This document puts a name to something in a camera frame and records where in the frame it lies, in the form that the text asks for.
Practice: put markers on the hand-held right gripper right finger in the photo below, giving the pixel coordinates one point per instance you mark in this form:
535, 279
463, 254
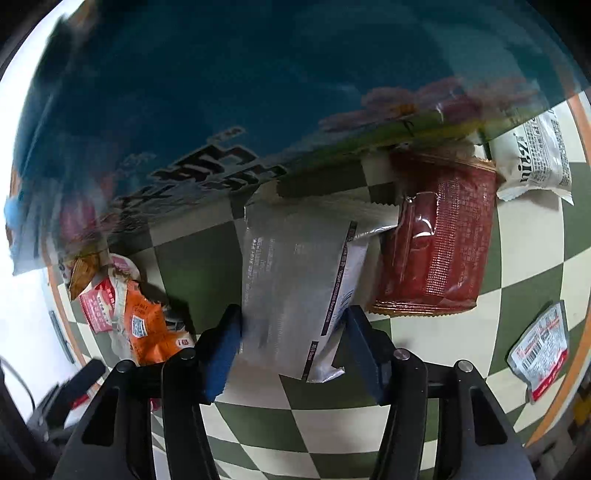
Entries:
364, 355

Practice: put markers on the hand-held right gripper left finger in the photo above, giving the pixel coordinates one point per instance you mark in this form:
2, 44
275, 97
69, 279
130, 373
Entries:
221, 357

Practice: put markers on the silver snack packet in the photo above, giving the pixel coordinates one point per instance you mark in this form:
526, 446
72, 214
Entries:
291, 277

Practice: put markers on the printed cardboard box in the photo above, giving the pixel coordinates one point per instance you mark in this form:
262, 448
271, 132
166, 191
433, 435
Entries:
231, 92

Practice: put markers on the orange snack packet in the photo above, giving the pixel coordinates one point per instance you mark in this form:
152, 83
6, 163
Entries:
147, 323

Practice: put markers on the pink and white snack packet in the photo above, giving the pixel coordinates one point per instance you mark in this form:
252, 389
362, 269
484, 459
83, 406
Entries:
99, 304

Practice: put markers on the white snack packet red label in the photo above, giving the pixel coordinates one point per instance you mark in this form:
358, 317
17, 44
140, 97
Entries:
540, 350

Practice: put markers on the green checkered mat orange border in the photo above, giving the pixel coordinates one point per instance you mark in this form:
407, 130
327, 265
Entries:
521, 258

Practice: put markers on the white snack packet black print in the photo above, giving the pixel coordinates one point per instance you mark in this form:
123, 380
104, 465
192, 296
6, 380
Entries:
531, 161

